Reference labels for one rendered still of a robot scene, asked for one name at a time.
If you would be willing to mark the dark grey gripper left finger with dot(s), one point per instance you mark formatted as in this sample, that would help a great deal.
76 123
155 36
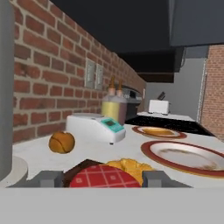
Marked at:
48 178

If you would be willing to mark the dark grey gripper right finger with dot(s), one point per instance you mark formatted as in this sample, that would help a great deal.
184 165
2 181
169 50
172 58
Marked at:
154 178

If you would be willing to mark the yellow croissant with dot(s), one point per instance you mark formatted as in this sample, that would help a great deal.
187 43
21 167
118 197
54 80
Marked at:
132 166

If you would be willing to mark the white round base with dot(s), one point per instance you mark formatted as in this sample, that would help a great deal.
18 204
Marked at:
14 172

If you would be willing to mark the large red-rimmed white plate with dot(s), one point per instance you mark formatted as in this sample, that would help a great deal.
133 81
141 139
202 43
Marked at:
186 157

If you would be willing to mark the brown round bun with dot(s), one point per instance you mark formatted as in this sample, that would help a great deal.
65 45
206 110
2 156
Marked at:
61 142

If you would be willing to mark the flat golden pastry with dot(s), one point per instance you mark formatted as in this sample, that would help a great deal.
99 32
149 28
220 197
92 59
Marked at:
157 131

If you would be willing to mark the small red-rimmed white plate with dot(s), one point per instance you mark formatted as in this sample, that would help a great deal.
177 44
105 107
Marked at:
175 134

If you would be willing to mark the black stove with hob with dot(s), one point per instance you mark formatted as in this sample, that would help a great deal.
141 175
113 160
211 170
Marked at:
163 122

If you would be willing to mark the white kitchen scale, teal panel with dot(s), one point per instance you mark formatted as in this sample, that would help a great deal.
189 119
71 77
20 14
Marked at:
93 127

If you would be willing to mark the white toaster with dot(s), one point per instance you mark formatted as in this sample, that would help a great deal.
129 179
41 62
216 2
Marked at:
158 106

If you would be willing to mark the dark red condiment bottle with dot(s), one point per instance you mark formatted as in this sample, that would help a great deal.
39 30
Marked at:
122 109

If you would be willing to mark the dark knife block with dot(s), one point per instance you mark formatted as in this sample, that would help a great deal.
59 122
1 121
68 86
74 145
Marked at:
161 96

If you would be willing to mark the yellow condiment bottle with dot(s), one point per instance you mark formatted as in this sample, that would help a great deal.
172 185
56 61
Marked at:
110 108

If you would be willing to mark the tall grey upright object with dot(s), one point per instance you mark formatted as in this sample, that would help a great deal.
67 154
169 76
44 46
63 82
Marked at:
6 87

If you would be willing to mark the grey wall outlet plate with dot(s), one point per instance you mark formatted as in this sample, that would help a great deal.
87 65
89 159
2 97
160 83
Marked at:
90 73
99 77

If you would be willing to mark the dark wall cabinets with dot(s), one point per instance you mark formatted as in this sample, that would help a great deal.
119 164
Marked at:
131 20

